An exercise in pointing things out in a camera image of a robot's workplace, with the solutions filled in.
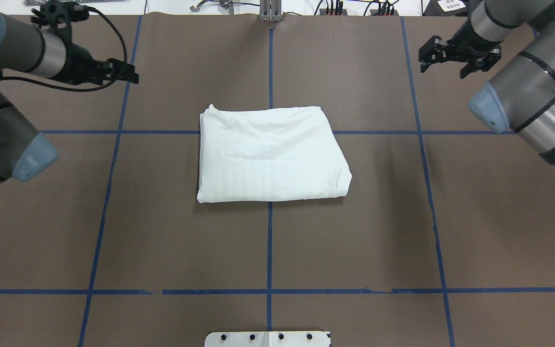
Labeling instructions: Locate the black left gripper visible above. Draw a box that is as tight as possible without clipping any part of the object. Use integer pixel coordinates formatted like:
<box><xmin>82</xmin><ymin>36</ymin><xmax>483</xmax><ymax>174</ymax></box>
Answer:
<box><xmin>31</xmin><ymin>0</ymin><xmax>139</xmax><ymax>86</ymax></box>

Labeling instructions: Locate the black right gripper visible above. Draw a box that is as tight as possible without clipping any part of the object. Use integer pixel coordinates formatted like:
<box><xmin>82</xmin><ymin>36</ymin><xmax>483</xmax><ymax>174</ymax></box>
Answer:
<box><xmin>418</xmin><ymin>24</ymin><xmax>502</xmax><ymax>79</ymax></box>

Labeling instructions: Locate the white long-sleeve printed shirt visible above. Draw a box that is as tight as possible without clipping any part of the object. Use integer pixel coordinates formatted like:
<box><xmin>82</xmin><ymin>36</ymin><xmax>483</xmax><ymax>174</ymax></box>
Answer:
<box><xmin>197</xmin><ymin>105</ymin><xmax>352</xmax><ymax>203</ymax></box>

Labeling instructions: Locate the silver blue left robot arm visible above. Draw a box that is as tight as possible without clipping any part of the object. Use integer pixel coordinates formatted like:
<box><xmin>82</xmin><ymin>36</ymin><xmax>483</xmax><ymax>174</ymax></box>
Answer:
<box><xmin>0</xmin><ymin>0</ymin><xmax>139</xmax><ymax>185</ymax></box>

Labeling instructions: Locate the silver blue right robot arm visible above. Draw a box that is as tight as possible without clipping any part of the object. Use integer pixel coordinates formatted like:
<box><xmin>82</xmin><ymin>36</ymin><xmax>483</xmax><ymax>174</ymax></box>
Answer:
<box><xmin>418</xmin><ymin>0</ymin><xmax>555</xmax><ymax>167</ymax></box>

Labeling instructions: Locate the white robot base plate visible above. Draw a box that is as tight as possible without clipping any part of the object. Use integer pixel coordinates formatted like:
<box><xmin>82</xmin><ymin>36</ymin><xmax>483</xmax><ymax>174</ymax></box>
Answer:
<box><xmin>203</xmin><ymin>330</ymin><xmax>332</xmax><ymax>347</ymax></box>

